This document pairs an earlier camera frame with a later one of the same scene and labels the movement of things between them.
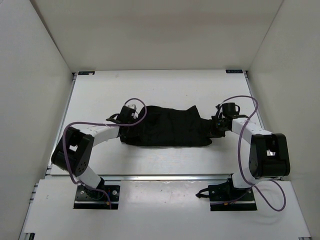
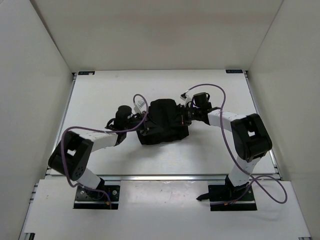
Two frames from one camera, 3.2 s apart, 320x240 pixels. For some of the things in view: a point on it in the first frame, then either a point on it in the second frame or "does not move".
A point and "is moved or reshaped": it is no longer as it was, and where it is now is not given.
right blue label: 234,71 does not move
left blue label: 86,72 does not move
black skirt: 164,126 is moved or reshaped
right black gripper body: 217,128 -> 191,114
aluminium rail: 196,177 does not move
